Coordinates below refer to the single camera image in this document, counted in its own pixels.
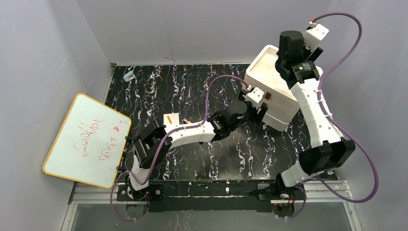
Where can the yellow framed whiteboard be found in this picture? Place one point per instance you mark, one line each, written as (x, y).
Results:
(89, 145)

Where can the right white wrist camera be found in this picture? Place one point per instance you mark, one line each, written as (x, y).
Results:
(313, 35)

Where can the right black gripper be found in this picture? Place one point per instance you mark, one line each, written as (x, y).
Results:
(287, 50)

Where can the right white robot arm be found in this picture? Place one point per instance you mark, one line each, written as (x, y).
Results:
(329, 148)

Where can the small white blue clip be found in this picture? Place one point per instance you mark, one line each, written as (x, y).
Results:
(128, 76)

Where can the aluminium rail frame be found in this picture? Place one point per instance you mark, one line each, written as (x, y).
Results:
(254, 152)

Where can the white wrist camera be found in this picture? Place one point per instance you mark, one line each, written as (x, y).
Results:
(255, 97)
(313, 35)

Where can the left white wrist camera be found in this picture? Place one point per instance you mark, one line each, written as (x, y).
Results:
(255, 97)

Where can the white square makeup packet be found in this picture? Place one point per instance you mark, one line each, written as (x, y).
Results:
(171, 119)

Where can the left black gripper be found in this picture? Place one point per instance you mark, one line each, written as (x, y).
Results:
(255, 108)

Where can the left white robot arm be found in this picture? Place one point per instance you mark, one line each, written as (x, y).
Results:
(152, 144)

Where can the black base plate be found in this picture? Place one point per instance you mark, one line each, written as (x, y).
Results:
(206, 195)

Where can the white drawer organizer box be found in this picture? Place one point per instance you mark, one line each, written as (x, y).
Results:
(282, 105)

